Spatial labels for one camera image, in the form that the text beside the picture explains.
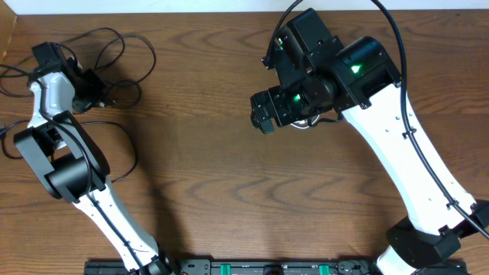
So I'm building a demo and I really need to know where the short black USB cable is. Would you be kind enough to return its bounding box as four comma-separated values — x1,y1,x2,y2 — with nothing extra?
0,120,138,184

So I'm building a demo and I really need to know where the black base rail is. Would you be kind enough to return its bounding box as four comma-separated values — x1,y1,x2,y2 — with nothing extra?
83,255,469,275

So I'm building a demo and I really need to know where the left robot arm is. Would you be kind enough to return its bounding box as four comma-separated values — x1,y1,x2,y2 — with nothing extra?
14,71,174,274

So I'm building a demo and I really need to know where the long thin black cable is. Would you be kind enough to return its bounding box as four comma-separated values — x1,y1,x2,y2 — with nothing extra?
0,27,157,110

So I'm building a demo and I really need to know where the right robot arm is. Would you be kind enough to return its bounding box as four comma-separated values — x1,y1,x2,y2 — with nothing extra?
251,34,488,274

